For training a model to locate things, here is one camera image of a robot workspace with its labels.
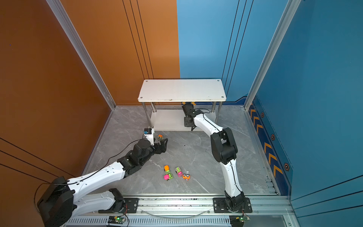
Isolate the orange green wheeled toy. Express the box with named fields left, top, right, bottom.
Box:
left=157, top=134, right=164, bottom=141

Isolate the green pink toy car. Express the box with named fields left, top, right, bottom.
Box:
left=175, top=166, right=183, bottom=177

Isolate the orange round toy car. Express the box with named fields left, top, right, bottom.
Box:
left=182, top=171, right=191, bottom=181

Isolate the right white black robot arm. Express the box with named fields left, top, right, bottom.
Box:
left=182, top=103, right=246, bottom=212

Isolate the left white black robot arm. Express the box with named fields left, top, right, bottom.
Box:
left=37, top=139, right=168, bottom=227

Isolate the white two-tier shelf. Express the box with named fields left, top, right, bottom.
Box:
left=138, top=79, right=226, bottom=131

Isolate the orange green toy car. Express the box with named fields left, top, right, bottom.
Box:
left=164, top=165, right=170, bottom=175

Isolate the pink green toy truck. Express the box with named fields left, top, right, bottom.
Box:
left=164, top=174, right=173, bottom=181

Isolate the left circuit board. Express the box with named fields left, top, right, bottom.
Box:
left=107, top=216, right=127, bottom=226

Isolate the circuit board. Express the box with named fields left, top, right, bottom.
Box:
left=229, top=214, right=250, bottom=227
left=107, top=216, right=127, bottom=226

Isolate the right circuit board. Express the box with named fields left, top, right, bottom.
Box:
left=229, top=214, right=250, bottom=227

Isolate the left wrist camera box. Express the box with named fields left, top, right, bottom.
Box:
left=142, top=128, right=155, bottom=146

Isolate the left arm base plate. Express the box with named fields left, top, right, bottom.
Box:
left=98, top=198, right=139, bottom=214

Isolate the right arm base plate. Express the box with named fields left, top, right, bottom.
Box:
left=213, top=197, right=253, bottom=214

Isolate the aluminium front rail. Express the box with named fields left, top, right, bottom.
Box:
left=64, top=195, right=300, bottom=227

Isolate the right aluminium corner post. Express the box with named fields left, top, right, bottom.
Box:
left=244, top=0, right=301, bottom=111

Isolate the aluminium corner post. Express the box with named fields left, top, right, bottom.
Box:
left=244, top=0, right=301, bottom=111
left=46, top=0, right=116, bottom=110

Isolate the left aluminium corner post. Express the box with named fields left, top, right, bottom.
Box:
left=46, top=0, right=116, bottom=110

